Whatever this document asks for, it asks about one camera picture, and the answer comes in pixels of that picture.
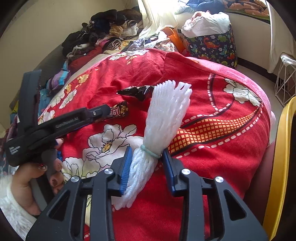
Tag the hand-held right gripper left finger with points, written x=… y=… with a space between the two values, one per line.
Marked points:
x=126 y=166

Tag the white sheer curtain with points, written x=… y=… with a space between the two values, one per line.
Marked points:
x=157 y=16

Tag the white window bench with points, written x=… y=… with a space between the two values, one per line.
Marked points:
x=252 y=39

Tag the yellow rimmed trash bin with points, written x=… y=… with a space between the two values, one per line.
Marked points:
x=282 y=150

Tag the dinosaur print laundry basket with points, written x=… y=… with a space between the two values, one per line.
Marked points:
x=215 y=48

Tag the orange bag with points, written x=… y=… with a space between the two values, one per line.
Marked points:
x=175 y=37

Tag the person's left forearm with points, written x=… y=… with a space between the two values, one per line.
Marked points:
x=13 y=213

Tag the person's left hand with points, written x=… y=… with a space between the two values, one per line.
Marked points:
x=25 y=185

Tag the grey headboard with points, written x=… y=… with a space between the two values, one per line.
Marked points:
x=46 y=62

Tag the beige bedsheet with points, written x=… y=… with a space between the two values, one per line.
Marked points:
x=92 y=63

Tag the dark blue jacket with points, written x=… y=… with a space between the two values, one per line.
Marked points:
x=203 y=3

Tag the red floral blanket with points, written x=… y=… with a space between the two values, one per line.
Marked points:
x=208 y=92

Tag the white laundry in basket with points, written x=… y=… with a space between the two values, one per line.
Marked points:
x=208 y=23

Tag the orange printed blanket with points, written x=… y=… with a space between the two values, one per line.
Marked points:
x=245 y=7

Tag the black snack wrapper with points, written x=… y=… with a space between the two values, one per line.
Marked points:
x=136 y=91

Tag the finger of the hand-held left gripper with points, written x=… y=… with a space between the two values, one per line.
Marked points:
x=69 y=122

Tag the pale crumpled garment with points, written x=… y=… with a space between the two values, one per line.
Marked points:
x=143 y=44

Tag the cream curtain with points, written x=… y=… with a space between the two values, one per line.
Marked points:
x=279 y=34

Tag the white foam net bundle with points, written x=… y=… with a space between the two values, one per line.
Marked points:
x=161 y=115

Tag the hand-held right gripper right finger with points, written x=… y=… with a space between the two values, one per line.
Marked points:
x=168 y=171

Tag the pile of clothes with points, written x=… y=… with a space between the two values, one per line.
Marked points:
x=108 y=20

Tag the brown candy bar wrapper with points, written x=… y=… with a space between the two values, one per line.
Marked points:
x=120 y=110

